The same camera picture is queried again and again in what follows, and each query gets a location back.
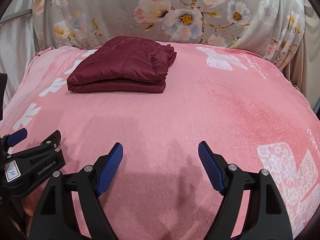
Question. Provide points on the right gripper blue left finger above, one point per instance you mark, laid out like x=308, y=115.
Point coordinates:
x=69, y=206

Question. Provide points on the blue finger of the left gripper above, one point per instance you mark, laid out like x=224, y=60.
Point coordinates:
x=10, y=140
x=50, y=137

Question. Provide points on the maroon puffer jacket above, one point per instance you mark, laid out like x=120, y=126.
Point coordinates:
x=124, y=64

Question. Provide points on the silver satin sheet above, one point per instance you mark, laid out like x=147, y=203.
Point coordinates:
x=18, y=44

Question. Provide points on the pink blanket with white bows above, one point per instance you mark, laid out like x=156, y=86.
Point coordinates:
x=240, y=104

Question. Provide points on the beige curtain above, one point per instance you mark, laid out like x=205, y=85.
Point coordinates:
x=303, y=69

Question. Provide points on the grey floral quilt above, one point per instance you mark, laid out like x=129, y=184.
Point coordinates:
x=273, y=29

